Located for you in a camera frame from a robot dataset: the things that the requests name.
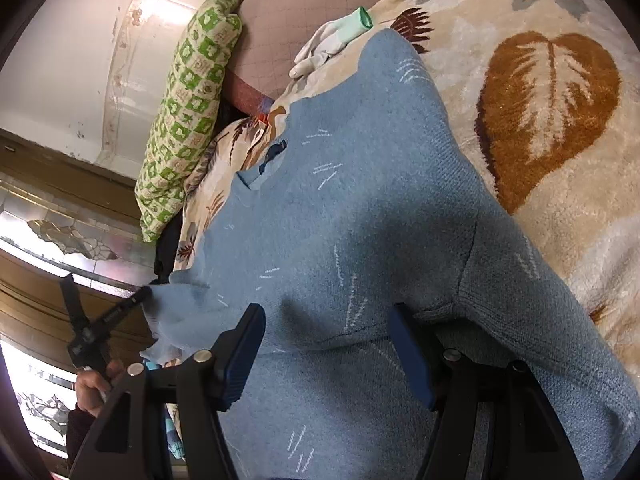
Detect black cloth on bed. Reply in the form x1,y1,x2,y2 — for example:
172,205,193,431
151,210,182,285

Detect green checkered pillow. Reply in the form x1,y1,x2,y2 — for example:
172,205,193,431
134,0,244,243

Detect light blue knit sweater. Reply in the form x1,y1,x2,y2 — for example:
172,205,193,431
144,29,639,479

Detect small foil packet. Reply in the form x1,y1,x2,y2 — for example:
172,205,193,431
253,96,279,129

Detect striped blue sock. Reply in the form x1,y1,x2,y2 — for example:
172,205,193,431
142,356,187,461

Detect leaf pattern beige blanket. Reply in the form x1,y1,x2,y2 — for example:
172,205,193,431
175,0,639,359

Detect pink quilted pillow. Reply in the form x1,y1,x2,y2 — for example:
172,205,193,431
222,0,378,115

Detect person's left hand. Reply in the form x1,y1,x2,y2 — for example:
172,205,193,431
75,360,125,417

